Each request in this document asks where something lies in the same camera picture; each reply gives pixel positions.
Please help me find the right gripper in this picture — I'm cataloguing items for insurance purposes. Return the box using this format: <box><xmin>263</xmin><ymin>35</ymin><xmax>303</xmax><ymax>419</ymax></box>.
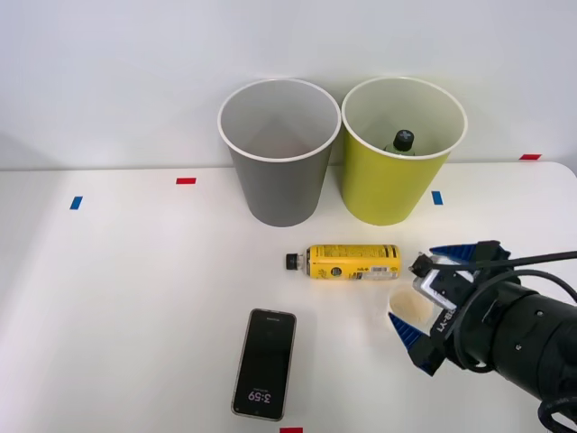
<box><xmin>388</xmin><ymin>240</ymin><xmax>519</xmax><ymax>376</ymax></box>

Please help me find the yellow plastic bottle, black cap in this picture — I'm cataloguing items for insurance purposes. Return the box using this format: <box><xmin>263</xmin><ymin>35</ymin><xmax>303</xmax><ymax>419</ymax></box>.
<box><xmin>284</xmin><ymin>243</ymin><xmax>402</xmax><ymax>283</ymax></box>

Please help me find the yellow-green plastic waste bin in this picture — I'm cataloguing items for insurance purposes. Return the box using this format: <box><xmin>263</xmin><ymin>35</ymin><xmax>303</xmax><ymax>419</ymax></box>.
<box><xmin>341</xmin><ymin>75</ymin><xmax>469</xmax><ymax>226</ymax></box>

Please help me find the green bottle with black cap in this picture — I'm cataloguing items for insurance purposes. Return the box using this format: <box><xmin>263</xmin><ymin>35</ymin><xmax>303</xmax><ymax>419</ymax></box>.
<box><xmin>384</xmin><ymin>129</ymin><xmax>416</xmax><ymax>157</ymax></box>

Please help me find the black smartphone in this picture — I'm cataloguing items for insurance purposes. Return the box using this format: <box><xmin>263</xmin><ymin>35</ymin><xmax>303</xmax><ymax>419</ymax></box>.
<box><xmin>231</xmin><ymin>309</ymin><xmax>298</xmax><ymax>422</ymax></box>

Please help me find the grey plastic waste bin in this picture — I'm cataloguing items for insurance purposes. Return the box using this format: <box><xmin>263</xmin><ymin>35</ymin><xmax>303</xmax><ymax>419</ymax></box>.
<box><xmin>217</xmin><ymin>78</ymin><xmax>342</xmax><ymax>228</ymax></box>

